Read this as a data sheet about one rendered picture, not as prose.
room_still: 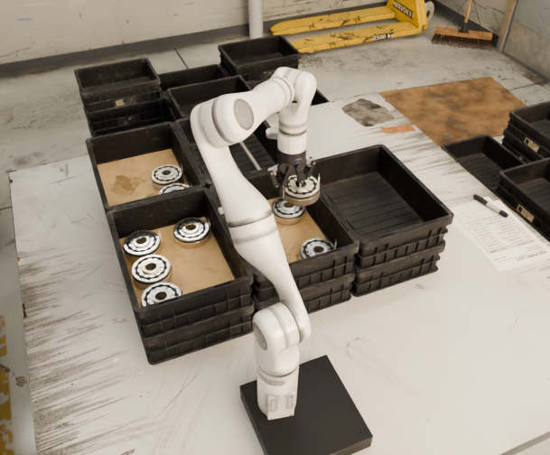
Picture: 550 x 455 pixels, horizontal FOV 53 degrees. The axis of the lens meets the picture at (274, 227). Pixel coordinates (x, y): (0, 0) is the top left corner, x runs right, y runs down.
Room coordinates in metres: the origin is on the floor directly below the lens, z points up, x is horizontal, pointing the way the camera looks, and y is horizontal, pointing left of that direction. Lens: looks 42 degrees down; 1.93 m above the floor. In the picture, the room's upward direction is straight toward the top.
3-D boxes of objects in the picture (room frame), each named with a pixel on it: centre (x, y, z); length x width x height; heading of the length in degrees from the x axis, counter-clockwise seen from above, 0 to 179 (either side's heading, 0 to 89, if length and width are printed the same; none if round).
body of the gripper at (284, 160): (1.18, -0.04, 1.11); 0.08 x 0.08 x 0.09
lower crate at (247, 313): (1.05, 0.26, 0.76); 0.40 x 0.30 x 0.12; 23
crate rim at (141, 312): (1.05, 0.26, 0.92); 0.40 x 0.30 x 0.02; 23
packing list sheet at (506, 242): (1.34, -0.74, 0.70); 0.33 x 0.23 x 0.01; 23
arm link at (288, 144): (1.20, -0.04, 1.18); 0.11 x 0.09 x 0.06; 23
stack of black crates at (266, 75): (2.99, 0.09, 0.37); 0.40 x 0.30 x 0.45; 113
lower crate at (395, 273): (1.28, -0.29, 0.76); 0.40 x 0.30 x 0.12; 23
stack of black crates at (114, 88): (2.68, 0.83, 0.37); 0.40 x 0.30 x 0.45; 113
